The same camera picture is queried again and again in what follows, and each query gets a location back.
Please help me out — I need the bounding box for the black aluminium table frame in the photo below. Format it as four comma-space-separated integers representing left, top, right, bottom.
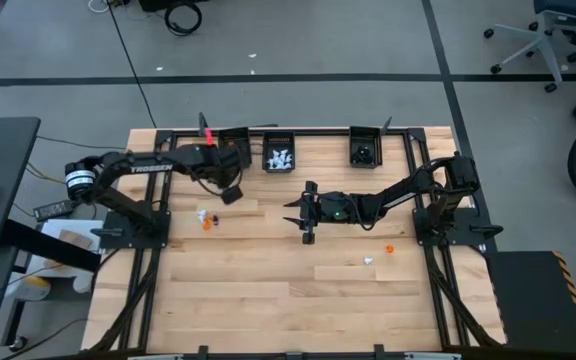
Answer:
87, 127, 507, 359

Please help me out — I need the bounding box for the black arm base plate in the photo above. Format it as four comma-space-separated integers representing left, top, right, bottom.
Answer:
411, 206, 504, 247
91, 209, 170, 250

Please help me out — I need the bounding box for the black desk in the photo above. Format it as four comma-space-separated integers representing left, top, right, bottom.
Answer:
0, 117, 42, 251

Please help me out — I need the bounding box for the white blue office chair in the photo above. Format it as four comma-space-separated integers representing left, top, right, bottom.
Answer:
482, 0, 576, 94

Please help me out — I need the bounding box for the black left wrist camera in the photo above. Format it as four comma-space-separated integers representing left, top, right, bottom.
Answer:
221, 185, 244, 206

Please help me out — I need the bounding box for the black desk crossbeam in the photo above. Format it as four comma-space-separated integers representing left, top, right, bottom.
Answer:
2, 218, 102, 274

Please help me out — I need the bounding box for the yellow white bottle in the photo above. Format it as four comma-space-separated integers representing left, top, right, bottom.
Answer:
16, 274, 53, 302

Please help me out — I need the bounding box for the black power adapter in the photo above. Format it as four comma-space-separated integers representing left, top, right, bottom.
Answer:
32, 198, 82, 223

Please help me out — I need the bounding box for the black plastic lattice basket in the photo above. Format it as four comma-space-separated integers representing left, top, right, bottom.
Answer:
261, 130, 296, 174
217, 126, 253, 169
349, 125, 384, 169

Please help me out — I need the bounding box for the black box on floor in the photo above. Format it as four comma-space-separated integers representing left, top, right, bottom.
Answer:
138, 0, 209, 13

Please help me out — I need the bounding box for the thin black floor cable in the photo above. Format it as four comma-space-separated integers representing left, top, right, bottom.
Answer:
107, 4, 158, 129

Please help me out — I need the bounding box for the black coiled cable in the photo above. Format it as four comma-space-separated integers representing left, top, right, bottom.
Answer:
163, 1, 204, 37

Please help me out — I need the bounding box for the yellow floor cable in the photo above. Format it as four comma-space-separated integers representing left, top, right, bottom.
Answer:
25, 162, 69, 187

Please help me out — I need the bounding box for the black left camera cable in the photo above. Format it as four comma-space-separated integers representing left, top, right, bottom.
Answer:
190, 167, 244, 197

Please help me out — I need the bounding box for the white box with cardboard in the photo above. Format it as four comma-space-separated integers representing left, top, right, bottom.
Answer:
41, 218, 105, 279

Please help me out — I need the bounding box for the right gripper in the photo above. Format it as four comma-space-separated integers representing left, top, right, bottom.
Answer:
281, 180, 326, 246

